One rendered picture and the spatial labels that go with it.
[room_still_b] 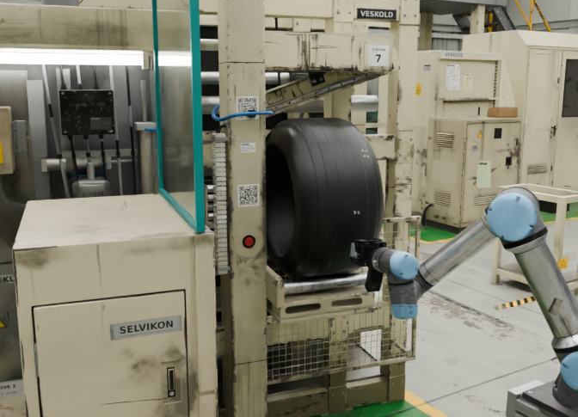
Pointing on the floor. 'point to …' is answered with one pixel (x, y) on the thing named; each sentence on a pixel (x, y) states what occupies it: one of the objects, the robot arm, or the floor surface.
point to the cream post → (245, 64)
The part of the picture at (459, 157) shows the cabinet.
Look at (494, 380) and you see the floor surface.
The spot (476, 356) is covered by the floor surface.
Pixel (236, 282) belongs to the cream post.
